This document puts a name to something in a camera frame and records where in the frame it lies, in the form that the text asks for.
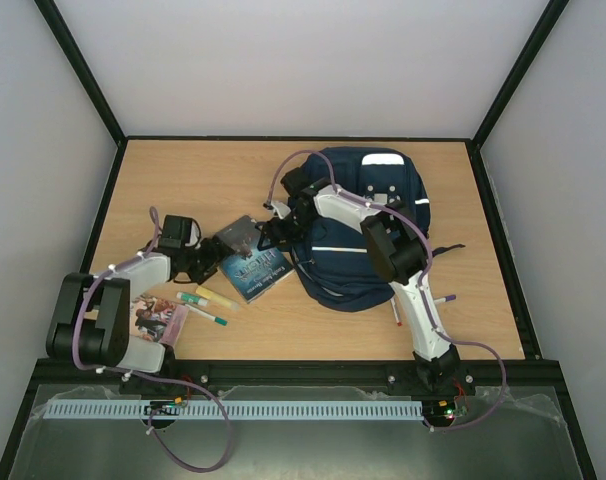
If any dark blue paperback book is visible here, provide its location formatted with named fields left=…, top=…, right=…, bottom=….
left=215, top=215, right=293, bottom=303

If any navy blue school backpack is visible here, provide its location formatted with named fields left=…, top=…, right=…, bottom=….
left=287, top=146, right=467, bottom=313

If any pink illustrated paperback book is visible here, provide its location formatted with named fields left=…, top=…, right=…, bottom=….
left=129, top=294, right=189, bottom=348

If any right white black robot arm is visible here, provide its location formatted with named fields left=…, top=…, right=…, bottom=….
left=257, top=167, right=460, bottom=392

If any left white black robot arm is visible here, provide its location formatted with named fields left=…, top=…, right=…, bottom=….
left=45, top=207, right=231, bottom=374

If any yellow highlighter pen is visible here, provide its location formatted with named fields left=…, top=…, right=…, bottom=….
left=195, top=285, right=239, bottom=311

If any green white glue stick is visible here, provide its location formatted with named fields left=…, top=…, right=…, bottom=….
left=176, top=292, right=209, bottom=307

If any green capped marker pen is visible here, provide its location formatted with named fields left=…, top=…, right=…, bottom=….
left=185, top=303, right=228, bottom=326

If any red capped marker pen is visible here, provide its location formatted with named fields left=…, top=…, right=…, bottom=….
left=390, top=298, right=403, bottom=327

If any purple capped marker pen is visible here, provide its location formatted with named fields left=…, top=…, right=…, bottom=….
left=434, top=294, right=457, bottom=305

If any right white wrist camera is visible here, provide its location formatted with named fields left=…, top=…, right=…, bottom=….
left=264, top=200, right=291, bottom=220

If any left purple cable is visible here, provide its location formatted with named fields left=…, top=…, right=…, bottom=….
left=71, top=205, right=232, bottom=472

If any light blue slotted cable duct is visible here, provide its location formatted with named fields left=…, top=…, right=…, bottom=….
left=43, top=399, right=424, bottom=422

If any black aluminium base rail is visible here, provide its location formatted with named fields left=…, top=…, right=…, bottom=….
left=32, top=357, right=564, bottom=396

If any black enclosure frame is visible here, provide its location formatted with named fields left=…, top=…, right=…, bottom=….
left=0, top=1, right=597, bottom=479

